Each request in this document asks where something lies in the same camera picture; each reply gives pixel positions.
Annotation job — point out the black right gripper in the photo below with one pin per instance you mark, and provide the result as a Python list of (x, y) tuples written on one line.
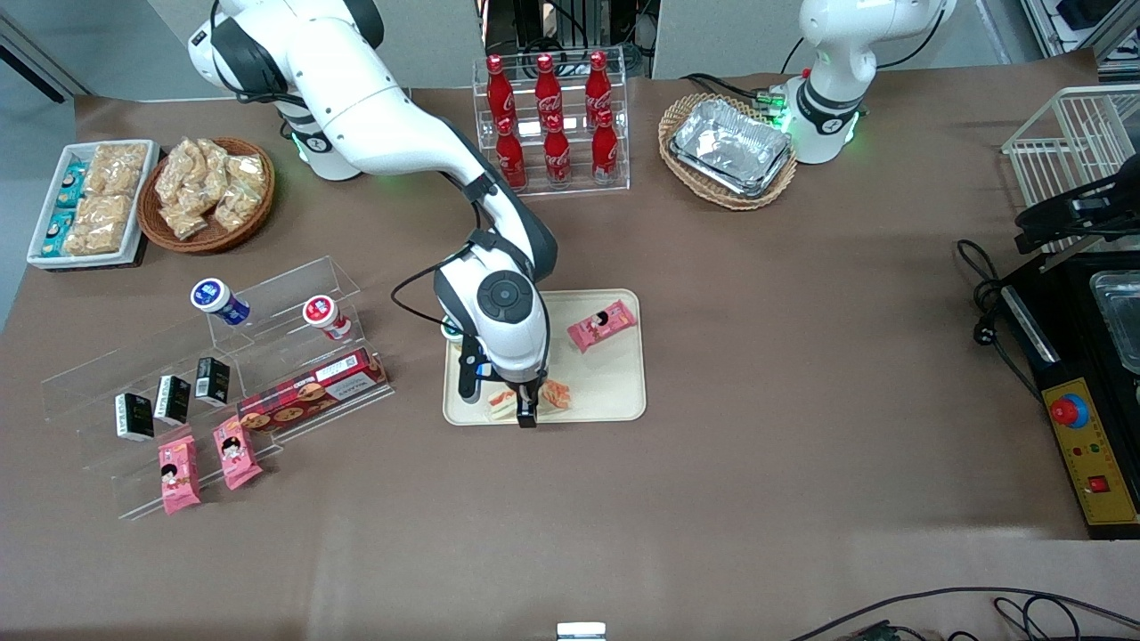
[(528, 402)]

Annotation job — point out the triangle sandwich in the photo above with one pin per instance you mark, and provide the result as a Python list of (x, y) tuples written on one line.
[(554, 396)]

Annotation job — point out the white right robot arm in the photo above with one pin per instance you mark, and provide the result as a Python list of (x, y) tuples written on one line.
[(374, 107)]

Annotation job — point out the beige plastic tray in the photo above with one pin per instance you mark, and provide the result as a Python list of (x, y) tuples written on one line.
[(606, 383)]

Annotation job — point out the aluminium foil tray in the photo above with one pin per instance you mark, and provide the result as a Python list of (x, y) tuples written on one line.
[(732, 147)]

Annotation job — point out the white rectangular tray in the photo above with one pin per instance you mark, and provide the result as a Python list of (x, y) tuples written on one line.
[(44, 223)]

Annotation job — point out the metal tray in machine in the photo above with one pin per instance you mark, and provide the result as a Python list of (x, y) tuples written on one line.
[(1124, 320)]

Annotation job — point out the green lid cup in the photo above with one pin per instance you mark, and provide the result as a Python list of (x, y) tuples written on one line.
[(451, 333)]

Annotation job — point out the pink snack packet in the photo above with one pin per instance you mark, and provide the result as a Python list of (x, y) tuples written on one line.
[(178, 476), (236, 454), (602, 325)]

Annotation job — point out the red cookie box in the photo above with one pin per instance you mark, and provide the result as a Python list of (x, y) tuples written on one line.
[(312, 392)]

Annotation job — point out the red lid cup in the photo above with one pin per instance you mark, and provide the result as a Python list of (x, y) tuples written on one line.
[(322, 313)]

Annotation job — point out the clear acrylic bottle rack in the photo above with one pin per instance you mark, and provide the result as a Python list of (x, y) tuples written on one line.
[(614, 182)]

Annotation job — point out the red cola bottle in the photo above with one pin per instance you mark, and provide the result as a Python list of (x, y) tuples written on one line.
[(499, 89), (557, 156), (606, 151), (547, 87), (513, 160), (598, 85)]

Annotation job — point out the clear acrylic tiered shelf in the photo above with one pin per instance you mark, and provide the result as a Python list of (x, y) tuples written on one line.
[(294, 312)]

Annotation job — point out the small black carton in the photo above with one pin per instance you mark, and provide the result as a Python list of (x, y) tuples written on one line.
[(134, 417), (172, 399), (212, 381)]

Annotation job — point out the light wicker basket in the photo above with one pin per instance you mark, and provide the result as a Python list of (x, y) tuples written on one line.
[(677, 120)]

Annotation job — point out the blue lid cup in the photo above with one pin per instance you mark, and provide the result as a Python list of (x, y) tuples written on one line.
[(215, 297)]

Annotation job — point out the brown wicker basket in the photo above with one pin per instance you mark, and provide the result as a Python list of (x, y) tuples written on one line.
[(258, 209)]

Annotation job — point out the clear bag of snacks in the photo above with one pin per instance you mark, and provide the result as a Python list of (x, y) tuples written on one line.
[(178, 174), (242, 191), (214, 156), (185, 223)]

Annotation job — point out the black equipment rack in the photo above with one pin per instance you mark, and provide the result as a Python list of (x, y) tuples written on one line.
[(570, 22)]

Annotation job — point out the blue snack packet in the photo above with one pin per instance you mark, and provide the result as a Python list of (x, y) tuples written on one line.
[(71, 185), (57, 233)]

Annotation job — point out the red emergency stop button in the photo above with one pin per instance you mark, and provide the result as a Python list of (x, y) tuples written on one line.
[(1068, 410)]

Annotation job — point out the black sealing machine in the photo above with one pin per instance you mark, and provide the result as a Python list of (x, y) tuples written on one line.
[(1069, 338)]

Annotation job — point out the yellow control panel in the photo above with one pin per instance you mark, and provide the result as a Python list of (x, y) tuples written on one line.
[(1100, 463)]

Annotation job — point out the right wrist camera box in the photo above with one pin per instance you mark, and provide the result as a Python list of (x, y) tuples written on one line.
[(469, 374)]

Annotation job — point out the silver metal bracket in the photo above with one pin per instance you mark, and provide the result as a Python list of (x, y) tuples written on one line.
[(582, 631)]

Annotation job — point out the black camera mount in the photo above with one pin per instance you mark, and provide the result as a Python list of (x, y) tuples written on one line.
[(1069, 214)]

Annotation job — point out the aluminium frame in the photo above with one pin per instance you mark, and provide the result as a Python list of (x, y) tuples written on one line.
[(1078, 27)]

